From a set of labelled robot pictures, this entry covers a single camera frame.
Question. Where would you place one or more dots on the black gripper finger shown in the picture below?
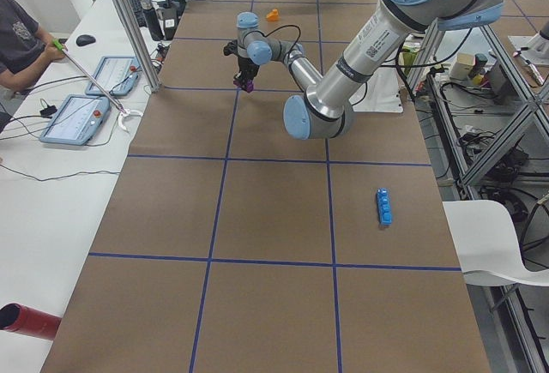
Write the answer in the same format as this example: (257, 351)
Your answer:
(239, 79)
(250, 80)

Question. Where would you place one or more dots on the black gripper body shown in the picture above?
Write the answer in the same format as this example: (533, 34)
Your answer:
(245, 65)

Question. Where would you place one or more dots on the purple trapezoid block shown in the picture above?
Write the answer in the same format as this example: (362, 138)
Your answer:
(242, 87)

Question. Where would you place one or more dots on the orange trapezoid block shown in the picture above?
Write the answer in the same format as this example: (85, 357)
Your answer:
(273, 15)

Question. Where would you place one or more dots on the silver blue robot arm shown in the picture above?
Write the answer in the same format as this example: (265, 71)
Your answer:
(324, 110)

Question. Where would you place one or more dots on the black water bottle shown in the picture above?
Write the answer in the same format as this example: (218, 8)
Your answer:
(152, 20)

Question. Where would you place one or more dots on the far blue teach pendant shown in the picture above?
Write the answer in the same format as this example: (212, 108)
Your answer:
(117, 74)

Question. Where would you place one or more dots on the blue teach pendant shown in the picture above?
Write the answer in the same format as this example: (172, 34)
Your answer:
(77, 120)
(117, 74)

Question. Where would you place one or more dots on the black keyboard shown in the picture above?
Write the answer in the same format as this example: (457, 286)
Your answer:
(137, 10)

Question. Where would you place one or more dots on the black computer mouse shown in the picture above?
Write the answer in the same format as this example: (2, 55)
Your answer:
(85, 39)

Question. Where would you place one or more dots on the near blue teach pendant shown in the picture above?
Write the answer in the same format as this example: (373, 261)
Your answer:
(77, 120)

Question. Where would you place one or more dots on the long blue four-stud brick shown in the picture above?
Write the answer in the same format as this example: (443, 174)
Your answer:
(384, 208)

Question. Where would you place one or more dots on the small cardboard box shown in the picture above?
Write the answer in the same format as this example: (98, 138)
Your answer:
(462, 66)

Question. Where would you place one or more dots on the person in grey shirt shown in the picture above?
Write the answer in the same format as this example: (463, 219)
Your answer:
(27, 49)

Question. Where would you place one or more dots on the white chair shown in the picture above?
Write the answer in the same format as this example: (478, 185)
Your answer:
(487, 246)

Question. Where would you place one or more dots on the red cylinder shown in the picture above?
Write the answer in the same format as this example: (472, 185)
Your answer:
(20, 319)

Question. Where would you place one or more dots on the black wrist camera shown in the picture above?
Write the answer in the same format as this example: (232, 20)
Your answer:
(231, 48)

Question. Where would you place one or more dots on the aluminium frame post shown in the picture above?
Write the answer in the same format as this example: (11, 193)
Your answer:
(130, 25)

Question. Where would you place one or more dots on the green handled reacher grabber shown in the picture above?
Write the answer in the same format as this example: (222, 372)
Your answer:
(123, 112)

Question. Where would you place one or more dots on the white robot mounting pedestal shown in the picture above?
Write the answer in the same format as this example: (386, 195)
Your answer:
(382, 94)

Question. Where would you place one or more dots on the aluminium frame structure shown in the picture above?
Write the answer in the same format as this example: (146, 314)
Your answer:
(492, 128)

